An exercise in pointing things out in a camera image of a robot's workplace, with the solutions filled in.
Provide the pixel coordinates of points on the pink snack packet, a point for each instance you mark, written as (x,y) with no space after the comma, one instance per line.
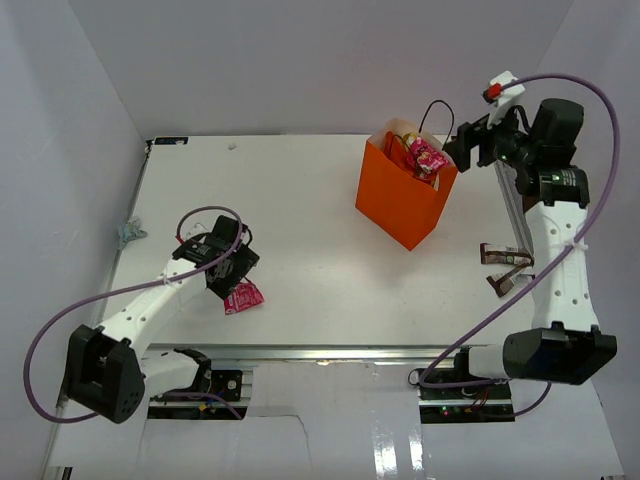
(246,295)
(427,159)

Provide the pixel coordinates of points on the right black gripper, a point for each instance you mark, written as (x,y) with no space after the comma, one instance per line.
(470,135)

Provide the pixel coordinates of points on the brown snack bar lower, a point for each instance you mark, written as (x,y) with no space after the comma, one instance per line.
(503,283)

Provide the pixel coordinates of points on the brown snack bar upper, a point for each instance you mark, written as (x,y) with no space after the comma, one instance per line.
(498,254)

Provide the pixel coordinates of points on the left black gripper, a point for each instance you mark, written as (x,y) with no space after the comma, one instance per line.
(245,259)

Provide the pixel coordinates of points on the red chips bag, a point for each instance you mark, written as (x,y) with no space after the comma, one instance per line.
(396,151)

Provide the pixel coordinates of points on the grey blue snack packet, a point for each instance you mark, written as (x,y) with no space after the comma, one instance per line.
(129,231)

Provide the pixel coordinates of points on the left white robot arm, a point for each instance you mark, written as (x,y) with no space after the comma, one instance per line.
(109,369)

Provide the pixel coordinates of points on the orange paper bag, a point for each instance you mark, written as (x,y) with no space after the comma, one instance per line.
(407,209)

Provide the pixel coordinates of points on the aluminium table rail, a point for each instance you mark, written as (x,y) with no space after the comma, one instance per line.
(320,353)

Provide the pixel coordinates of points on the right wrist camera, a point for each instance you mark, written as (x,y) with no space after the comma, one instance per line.
(500,97)

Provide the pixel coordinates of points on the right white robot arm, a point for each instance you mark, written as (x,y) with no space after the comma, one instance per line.
(564,343)

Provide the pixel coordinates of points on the brown snack bar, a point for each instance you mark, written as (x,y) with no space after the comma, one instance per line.
(498,254)
(503,283)

